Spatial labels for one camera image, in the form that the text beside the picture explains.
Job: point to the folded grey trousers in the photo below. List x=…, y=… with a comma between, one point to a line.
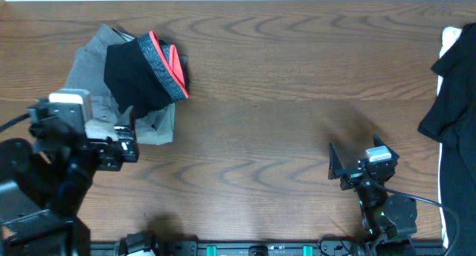
x=87, y=72

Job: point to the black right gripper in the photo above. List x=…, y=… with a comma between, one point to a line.
x=352, y=176

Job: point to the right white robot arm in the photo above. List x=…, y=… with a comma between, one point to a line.
x=390, y=218

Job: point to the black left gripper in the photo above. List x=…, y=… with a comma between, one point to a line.
x=109, y=155

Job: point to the black garment pile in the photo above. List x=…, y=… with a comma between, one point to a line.
x=451, y=122

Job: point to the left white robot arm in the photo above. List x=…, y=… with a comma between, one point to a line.
x=44, y=183

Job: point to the black leggings red waistband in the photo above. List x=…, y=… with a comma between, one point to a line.
x=145, y=74

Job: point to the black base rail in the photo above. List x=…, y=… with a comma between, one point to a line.
x=146, y=243

